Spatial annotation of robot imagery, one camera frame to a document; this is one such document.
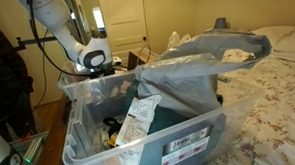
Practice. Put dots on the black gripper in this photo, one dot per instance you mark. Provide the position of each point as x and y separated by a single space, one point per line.
103 71

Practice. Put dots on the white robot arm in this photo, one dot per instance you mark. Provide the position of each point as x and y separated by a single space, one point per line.
68 32

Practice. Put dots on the silver box with green light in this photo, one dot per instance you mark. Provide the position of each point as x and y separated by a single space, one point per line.
33 150

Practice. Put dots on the small clear plastic bin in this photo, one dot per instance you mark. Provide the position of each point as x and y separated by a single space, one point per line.
71 86

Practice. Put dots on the brown wooden nightstand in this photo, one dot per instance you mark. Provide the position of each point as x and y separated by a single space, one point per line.
138 58

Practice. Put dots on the black object in bin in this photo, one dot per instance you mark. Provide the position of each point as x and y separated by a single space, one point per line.
111 121

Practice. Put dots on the white paper receipt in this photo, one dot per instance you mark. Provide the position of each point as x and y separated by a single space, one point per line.
135 121

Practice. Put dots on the clear small bottles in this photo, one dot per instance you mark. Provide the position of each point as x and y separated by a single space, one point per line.
100 138

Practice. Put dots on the small yellow item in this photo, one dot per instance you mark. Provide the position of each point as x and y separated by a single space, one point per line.
113 138

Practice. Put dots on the dark green cloth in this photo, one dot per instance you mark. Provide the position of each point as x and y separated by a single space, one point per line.
164 120

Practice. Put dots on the white crumpled plastic bag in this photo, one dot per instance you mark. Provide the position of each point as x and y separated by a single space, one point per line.
177 40

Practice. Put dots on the grey plastic bag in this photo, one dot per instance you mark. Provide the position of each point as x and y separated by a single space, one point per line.
187 80

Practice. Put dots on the person in dark clothes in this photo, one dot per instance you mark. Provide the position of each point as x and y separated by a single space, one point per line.
4 85

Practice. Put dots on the large clear plastic bin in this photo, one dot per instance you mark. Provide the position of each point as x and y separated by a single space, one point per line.
190 137

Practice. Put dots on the white and red bin label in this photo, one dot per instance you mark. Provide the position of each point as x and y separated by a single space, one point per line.
185 147

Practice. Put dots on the grey lamp base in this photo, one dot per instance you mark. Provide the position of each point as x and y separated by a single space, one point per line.
220 23

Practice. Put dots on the floral bedspread bed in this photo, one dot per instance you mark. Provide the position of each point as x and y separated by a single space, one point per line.
275 113

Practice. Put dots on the white pillow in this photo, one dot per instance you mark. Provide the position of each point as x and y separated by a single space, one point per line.
285 39

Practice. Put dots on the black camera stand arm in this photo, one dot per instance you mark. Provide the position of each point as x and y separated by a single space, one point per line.
32 41

